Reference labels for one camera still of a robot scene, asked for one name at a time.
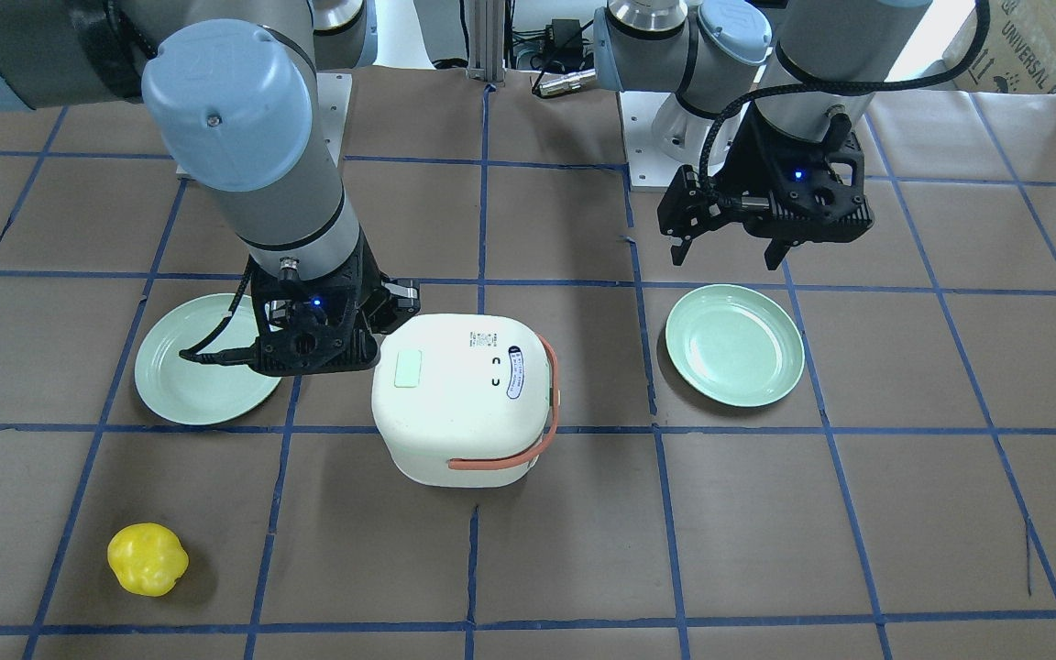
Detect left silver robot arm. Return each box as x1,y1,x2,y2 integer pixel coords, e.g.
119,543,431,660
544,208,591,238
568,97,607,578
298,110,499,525
591,1,930,270

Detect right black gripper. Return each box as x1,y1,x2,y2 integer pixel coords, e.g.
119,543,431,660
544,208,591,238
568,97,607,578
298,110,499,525
248,235,422,377

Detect green plate near left arm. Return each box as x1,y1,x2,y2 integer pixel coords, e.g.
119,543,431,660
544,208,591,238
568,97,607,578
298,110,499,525
664,284,805,408

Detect aluminium frame post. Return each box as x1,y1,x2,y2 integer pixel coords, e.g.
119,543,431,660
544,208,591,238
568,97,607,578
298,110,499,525
464,1,512,88

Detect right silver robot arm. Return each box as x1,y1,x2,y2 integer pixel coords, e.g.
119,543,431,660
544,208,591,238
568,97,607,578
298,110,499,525
0,1,420,377

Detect black power adapter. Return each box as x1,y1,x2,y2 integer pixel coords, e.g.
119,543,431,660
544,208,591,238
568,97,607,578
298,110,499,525
542,18,584,59

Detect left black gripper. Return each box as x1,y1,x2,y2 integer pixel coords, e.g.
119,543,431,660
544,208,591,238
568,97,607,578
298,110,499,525
657,107,875,271

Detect yellow toy bell pepper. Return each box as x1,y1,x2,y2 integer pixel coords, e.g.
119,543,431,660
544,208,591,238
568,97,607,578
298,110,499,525
106,522,190,598

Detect white rice cooker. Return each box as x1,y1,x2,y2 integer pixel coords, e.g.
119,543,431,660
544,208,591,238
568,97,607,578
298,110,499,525
370,313,561,489

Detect green plate near right arm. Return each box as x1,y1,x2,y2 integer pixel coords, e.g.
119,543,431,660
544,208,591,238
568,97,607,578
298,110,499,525
134,293,281,425

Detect cardboard box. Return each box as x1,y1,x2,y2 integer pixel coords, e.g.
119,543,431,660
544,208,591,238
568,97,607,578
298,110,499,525
953,1,1056,94

